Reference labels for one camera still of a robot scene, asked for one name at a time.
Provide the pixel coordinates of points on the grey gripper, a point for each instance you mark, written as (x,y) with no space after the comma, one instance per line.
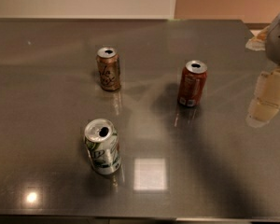
(278,44)

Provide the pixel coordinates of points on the red coke can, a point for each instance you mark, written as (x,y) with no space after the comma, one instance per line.
(194,75)

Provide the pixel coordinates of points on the brown la croix can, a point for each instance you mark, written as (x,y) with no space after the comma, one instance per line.
(109,70)

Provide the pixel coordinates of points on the green white 7up can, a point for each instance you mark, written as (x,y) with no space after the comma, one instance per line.
(102,143)

